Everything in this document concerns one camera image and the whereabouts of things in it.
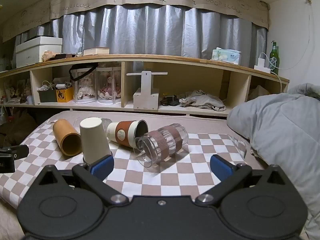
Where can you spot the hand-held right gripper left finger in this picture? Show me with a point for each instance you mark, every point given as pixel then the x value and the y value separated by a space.
pixel 102 167

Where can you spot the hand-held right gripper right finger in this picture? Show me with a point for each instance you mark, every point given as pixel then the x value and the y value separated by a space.
pixel 220 165

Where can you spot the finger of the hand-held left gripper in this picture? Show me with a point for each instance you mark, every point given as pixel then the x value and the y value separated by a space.
pixel 10 152

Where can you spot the clear glass cup brown sleeve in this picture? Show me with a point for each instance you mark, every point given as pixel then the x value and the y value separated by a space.
pixel 162 142

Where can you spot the clear plastic cup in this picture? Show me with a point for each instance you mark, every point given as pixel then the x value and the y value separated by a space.
pixel 238 145
pixel 106 123

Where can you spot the white paper cup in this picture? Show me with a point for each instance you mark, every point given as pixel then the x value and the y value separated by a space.
pixel 93 140

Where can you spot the white cup brown sleeve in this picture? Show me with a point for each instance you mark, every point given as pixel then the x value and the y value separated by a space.
pixel 125 132

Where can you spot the tan bamboo cup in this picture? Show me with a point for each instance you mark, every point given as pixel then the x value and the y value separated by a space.
pixel 66 135

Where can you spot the checkered bed sheet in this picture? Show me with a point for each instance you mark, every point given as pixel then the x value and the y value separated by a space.
pixel 195 165

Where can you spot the small shelf trinkets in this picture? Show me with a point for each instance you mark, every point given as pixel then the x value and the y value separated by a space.
pixel 17 91

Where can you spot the grey crumpled cloth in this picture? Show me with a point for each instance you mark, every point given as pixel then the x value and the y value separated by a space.
pixel 207 102

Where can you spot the dark green box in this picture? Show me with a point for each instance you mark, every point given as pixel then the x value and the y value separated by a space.
pixel 47 96

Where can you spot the grey duvet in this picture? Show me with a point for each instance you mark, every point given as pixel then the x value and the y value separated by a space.
pixel 282 135

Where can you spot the doll in clear case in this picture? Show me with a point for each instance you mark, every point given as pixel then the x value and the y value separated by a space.
pixel 84 90
pixel 108 90

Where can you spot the yellow box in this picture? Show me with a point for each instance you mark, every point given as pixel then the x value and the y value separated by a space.
pixel 64 95

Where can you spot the white wooden stand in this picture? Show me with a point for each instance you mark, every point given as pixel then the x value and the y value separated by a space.
pixel 146 97

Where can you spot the black small gadget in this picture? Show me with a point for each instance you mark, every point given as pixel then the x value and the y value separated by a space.
pixel 170 100

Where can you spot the white storage box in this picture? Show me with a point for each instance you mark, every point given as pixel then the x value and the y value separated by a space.
pixel 37 52

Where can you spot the crumpled beige paper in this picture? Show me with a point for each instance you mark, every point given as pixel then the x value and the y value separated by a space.
pixel 48 55

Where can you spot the wooden shelf unit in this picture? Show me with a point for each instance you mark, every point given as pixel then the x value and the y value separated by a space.
pixel 190 65

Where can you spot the white charger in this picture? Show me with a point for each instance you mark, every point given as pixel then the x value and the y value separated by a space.
pixel 262 65

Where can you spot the tissue pack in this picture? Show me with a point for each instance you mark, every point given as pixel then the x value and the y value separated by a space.
pixel 226 56

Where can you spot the small brown box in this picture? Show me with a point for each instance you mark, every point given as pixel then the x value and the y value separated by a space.
pixel 65 55

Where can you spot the cream book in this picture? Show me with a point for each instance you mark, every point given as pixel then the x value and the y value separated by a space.
pixel 96 51

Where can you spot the green glass bottle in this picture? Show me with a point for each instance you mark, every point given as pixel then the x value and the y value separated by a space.
pixel 274 60

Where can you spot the black box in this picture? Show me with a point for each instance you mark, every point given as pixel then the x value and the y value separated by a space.
pixel 37 33

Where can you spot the silver curtain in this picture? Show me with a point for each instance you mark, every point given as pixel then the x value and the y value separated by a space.
pixel 150 32

